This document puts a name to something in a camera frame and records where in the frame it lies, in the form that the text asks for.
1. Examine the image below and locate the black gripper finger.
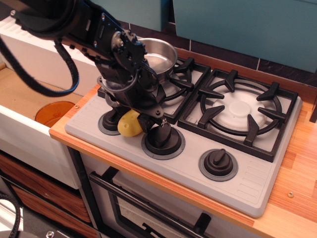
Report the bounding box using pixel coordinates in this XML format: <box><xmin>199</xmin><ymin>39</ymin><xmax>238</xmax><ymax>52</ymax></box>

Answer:
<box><xmin>105</xmin><ymin>95</ymin><xmax>129</xmax><ymax>123</ymax></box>
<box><xmin>137</xmin><ymin>114</ymin><xmax>157</xmax><ymax>133</ymax></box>

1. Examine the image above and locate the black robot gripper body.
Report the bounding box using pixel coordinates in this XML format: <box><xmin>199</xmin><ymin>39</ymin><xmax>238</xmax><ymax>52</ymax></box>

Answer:
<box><xmin>97</xmin><ymin>76</ymin><xmax>166</xmax><ymax>123</ymax></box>

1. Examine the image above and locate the yellow toy potato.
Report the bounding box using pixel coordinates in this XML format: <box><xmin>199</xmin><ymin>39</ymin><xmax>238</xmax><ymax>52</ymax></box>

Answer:
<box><xmin>117</xmin><ymin>110</ymin><xmax>143</xmax><ymax>137</ymax></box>

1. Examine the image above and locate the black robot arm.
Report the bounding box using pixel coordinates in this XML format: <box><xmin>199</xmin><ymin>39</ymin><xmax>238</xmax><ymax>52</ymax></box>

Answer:
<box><xmin>0</xmin><ymin>0</ymin><xmax>166</xmax><ymax>131</ymax></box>

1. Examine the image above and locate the black left stove knob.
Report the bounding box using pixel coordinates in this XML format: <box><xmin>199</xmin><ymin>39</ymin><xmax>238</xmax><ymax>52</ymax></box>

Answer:
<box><xmin>98</xmin><ymin>113</ymin><xmax>120</xmax><ymax>136</ymax></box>

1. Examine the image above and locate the black stove knob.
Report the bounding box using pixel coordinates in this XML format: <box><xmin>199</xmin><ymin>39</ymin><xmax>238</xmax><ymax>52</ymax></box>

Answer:
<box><xmin>199</xmin><ymin>149</ymin><xmax>238</xmax><ymax>182</ymax></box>
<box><xmin>98</xmin><ymin>113</ymin><xmax>120</xmax><ymax>136</ymax></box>
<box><xmin>141</xmin><ymin>123</ymin><xmax>186</xmax><ymax>160</ymax></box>

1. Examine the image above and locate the black middle stove knob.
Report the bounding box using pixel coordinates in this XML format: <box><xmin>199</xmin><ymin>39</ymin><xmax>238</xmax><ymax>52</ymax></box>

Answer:
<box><xmin>141</xmin><ymin>123</ymin><xmax>186</xmax><ymax>160</ymax></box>

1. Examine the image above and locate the grey toy stove top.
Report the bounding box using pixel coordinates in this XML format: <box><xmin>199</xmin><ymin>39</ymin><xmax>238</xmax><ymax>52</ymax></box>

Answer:
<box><xmin>64</xmin><ymin>58</ymin><xmax>303</xmax><ymax>219</ymax></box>

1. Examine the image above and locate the black right stove knob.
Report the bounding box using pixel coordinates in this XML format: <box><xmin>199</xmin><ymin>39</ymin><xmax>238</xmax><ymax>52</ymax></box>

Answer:
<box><xmin>199</xmin><ymin>149</ymin><xmax>238</xmax><ymax>182</ymax></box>

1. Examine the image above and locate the stainless steel saucepan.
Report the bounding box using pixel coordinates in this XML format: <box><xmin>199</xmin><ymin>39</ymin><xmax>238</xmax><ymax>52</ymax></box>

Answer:
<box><xmin>139</xmin><ymin>38</ymin><xmax>178</xmax><ymax>84</ymax></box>

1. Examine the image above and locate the black left burner grate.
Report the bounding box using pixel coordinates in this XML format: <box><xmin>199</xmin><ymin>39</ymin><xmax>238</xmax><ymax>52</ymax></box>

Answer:
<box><xmin>97</xmin><ymin>57</ymin><xmax>212</xmax><ymax>125</ymax></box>

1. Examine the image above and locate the black burner grate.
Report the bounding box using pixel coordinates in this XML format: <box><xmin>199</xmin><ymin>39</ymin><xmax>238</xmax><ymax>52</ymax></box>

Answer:
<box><xmin>178</xmin><ymin>69</ymin><xmax>302</xmax><ymax>162</ymax></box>
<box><xmin>97</xmin><ymin>57</ymin><xmax>212</xmax><ymax>125</ymax></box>

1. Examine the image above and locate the white toy sink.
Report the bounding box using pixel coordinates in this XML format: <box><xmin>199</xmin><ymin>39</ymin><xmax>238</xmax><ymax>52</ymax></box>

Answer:
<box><xmin>0</xmin><ymin>17</ymin><xmax>100</xmax><ymax>189</ymax></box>

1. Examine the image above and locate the upper wooden drawer front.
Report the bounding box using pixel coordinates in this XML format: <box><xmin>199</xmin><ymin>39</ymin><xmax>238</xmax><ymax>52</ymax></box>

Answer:
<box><xmin>0</xmin><ymin>153</ymin><xmax>90</xmax><ymax>222</ymax></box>

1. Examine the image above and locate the wooden drawer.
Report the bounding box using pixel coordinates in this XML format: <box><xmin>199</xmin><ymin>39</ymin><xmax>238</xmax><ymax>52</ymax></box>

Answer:
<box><xmin>12</xmin><ymin>185</ymin><xmax>98</xmax><ymax>238</ymax></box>
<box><xmin>0</xmin><ymin>153</ymin><xmax>90</xmax><ymax>222</ymax></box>

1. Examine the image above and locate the black right burner grate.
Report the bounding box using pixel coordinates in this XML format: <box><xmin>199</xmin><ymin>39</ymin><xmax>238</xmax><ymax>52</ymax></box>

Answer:
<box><xmin>178</xmin><ymin>69</ymin><xmax>302</xmax><ymax>162</ymax></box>

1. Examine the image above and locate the lower wooden drawer front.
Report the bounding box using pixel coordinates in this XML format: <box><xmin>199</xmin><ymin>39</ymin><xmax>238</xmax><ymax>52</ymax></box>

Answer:
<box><xmin>12</xmin><ymin>185</ymin><xmax>98</xmax><ymax>238</ymax></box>

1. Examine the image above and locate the oven door with black handle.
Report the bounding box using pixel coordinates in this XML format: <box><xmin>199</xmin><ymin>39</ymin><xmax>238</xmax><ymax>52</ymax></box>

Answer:
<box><xmin>89</xmin><ymin>167</ymin><xmax>211</xmax><ymax>238</ymax></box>

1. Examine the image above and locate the black braided cable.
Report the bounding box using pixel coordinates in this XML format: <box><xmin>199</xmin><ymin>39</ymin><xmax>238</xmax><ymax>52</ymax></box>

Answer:
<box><xmin>0</xmin><ymin>194</ymin><xmax>22</xmax><ymax>238</ymax></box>

